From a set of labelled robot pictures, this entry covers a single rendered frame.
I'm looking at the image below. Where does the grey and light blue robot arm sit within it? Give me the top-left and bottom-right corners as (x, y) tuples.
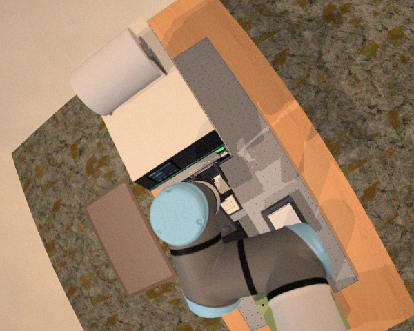
(150, 181), (346, 331)

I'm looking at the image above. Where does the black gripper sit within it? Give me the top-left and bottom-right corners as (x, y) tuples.
(191, 174), (234, 204)

